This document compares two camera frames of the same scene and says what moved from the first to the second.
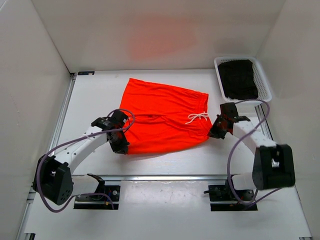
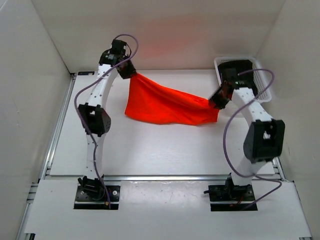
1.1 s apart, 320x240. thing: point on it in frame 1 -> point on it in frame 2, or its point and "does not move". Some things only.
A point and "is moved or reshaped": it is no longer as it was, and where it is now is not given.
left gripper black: x=122 y=148 -> x=131 y=70
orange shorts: x=164 y=118 is moved or reshaped
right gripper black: x=213 y=132 -> x=220 y=105
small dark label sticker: x=89 y=73 does not move
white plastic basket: x=262 y=86 does not move
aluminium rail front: x=163 y=177 does not move
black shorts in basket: x=238 y=79 does not move
